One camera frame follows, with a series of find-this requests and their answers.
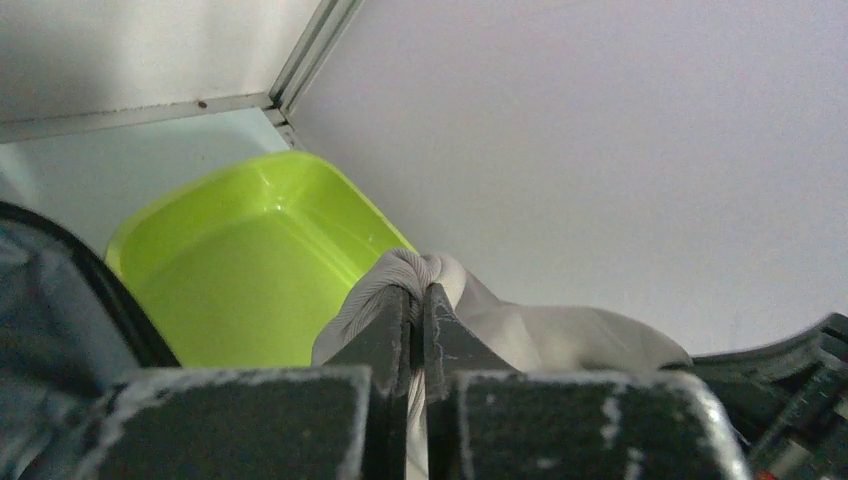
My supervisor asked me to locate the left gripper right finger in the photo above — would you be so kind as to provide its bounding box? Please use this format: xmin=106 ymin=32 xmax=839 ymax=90
xmin=422 ymin=284 xmax=751 ymax=479

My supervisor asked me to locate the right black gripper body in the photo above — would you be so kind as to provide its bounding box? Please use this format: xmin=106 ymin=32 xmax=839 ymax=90
xmin=685 ymin=313 xmax=847 ymax=479

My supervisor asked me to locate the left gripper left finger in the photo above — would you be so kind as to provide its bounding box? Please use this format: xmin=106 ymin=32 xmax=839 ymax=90
xmin=73 ymin=286 xmax=412 ymax=479

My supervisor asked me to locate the grey garment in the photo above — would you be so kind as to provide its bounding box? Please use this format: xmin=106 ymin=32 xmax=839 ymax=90
xmin=309 ymin=247 xmax=694 ymax=480

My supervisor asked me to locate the lime green plastic tray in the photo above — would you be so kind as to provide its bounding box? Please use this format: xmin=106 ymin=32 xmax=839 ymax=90
xmin=105 ymin=151 xmax=408 ymax=367

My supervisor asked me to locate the pink teal cartoon suitcase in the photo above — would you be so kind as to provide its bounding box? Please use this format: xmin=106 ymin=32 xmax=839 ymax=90
xmin=1 ymin=202 xmax=179 ymax=479

